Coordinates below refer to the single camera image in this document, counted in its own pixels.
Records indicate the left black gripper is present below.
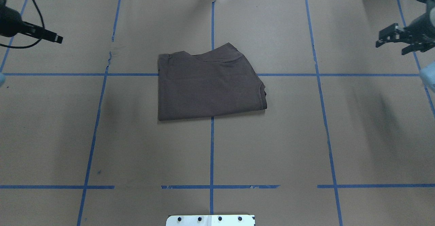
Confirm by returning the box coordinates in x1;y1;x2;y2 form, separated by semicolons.
0;7;63;44

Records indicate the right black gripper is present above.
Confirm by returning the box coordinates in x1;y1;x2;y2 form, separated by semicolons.
375;0;435;55

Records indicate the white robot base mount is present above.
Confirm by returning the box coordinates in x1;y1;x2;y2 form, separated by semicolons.
165;214;256;226

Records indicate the dark brown t-shirt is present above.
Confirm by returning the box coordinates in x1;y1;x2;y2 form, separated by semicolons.
157;43;267;122

